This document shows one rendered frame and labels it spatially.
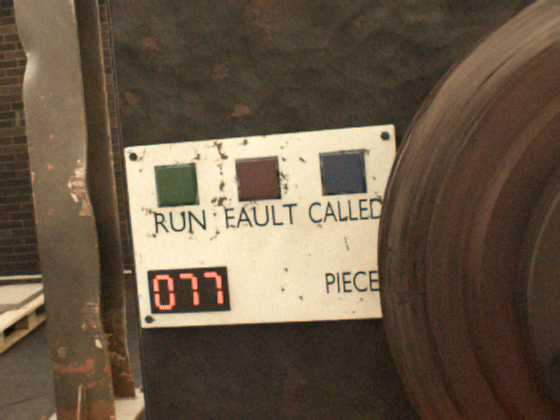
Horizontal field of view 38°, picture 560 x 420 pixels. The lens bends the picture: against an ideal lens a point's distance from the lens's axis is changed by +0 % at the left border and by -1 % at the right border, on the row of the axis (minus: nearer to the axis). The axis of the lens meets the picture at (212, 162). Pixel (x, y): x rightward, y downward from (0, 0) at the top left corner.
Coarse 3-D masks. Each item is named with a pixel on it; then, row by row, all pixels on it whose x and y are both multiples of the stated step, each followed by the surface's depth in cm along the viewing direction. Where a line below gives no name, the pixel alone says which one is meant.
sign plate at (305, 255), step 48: (192, 144) 78; (240, 144) 78; (288, 144) 77; (336, 144) 76; (384, 144) 75; (144, 192) 80; (288, 192) 77; (384, 192) 75; (144, 240) 80; (192, 240) 79; (240, 240) 78; (288, 240) 77; (336, 240) 76; (144, 288) 80; (192, 288) 79; (240, 288) 78; (288, 288) 78; (336, 288) 77
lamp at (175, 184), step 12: (168, 168) 79; (180, 168) 78; (192, 168) 78; (168, 180) 79; (180, 180) 78; (192, 180) 78; (168, 192) 79; (180, 192) 78; (192, 192) 78; (168, 204) 79
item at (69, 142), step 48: (48, 0) 332; (96, 0) 360; (48, 48) 333; (96, 48) 361; (48, 96) 335; (96, 96) 362; (48, 144) 336; (96, 144) 364; (48, 192) 338; (96, 192) 365; (48, 240) 339; (96, 240) 335; (48, 288) 341; (96, 288) 335; (48, 336) 342; (96, 336) 337; (96, 384) 339
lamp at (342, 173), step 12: (324, 156) 76; (336, 156) 75; (348, 156) 75; (360, 156) 75; (324, 168) 76; (336, 168) 75; (348, 168) 75; (360, 168) 75; (324, 180) 76; (336, 180) 76; (348, 180) 75; (360, 180) 75; (336, 192) 76
